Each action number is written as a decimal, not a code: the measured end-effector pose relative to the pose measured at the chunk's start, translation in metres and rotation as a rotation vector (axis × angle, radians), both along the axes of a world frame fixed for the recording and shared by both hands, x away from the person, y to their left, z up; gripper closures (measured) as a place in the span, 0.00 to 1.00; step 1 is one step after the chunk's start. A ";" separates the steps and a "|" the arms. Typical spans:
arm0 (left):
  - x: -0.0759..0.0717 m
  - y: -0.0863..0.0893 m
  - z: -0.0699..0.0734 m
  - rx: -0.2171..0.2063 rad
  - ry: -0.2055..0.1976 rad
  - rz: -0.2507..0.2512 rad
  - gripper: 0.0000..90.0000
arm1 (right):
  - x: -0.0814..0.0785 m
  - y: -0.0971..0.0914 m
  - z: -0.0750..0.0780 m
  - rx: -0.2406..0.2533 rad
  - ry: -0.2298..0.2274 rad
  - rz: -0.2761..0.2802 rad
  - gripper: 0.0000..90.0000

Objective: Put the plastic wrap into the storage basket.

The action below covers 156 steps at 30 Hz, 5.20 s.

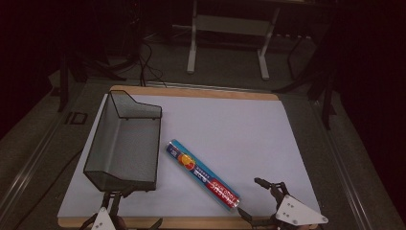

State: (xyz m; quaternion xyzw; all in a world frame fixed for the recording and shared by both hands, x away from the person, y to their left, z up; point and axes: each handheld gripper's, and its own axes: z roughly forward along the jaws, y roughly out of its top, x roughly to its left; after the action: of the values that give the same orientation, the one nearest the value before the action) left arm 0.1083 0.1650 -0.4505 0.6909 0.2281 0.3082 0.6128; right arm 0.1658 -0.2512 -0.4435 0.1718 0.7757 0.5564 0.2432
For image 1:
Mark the aluminium rail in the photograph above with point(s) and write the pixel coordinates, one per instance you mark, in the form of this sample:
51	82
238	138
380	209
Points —
344	172
25	172
198	85

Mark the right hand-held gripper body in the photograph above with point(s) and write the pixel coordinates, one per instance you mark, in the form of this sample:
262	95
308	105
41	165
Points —
297	212

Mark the wooden table board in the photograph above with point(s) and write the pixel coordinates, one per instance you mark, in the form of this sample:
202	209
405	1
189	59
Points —
191	92

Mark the blue and red wrap roll box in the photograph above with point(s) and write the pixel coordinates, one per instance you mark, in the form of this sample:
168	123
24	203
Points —
204	176

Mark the black metal stand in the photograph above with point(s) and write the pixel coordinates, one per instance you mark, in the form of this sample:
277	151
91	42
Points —
316	80
83	67

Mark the white paper sheet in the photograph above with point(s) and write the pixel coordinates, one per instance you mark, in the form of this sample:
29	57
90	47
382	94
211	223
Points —
230	127

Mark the white metal desk frame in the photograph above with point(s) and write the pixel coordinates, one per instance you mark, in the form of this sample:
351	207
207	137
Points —
230	25

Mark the person's right hand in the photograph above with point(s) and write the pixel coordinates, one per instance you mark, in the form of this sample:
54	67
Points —
300	227

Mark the person's left hand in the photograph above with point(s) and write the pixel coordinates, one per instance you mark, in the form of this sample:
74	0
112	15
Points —
121	224

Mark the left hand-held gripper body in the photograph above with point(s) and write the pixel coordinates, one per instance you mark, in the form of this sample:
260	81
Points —
102	220

